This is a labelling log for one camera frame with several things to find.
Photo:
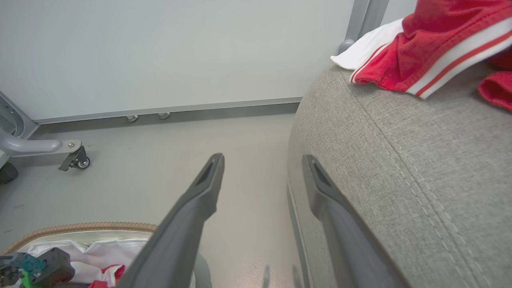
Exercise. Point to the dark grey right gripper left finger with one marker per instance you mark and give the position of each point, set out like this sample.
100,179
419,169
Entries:
180,232

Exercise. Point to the grey fabric sofa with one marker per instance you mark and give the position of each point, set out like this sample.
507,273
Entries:
420,180

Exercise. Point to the red garment with white print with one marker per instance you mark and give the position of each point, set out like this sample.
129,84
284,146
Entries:
114,274

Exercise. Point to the red garment with white stripes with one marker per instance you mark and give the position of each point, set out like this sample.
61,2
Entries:
432,44

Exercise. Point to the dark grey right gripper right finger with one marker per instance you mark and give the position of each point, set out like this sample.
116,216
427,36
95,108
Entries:
352,244

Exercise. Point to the grey metal stand leg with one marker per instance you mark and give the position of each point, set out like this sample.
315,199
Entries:
32,146

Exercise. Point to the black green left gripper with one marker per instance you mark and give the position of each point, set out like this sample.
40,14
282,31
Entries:
52,266

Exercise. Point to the small grey round foot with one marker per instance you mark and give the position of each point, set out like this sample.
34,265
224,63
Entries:
163,115
132,118

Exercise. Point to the grey caster wheel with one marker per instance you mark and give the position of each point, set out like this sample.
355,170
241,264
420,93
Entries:
78,160

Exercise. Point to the white wicker laundry basket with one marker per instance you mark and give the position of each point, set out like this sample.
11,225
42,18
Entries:
80,228

